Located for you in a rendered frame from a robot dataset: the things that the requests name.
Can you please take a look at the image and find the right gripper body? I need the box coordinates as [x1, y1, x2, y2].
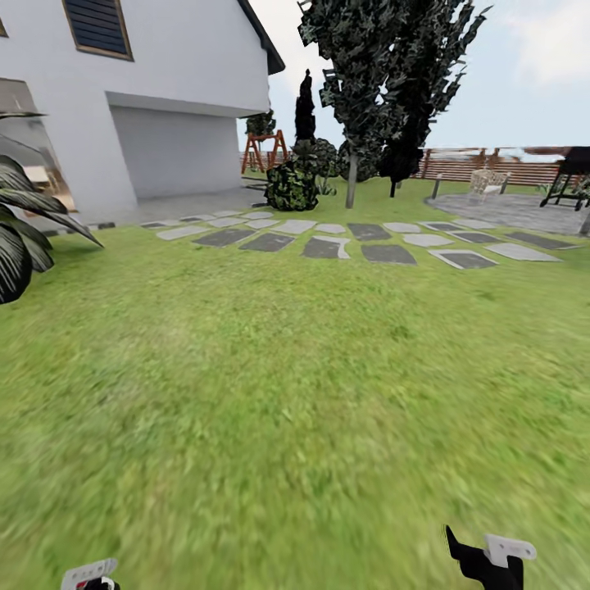
[459, 545, 524, 590]

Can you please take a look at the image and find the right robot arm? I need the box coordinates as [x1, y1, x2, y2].
[445, 525, 537, 590]

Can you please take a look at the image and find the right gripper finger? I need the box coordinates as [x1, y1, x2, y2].
[445, 525, 460, 559]

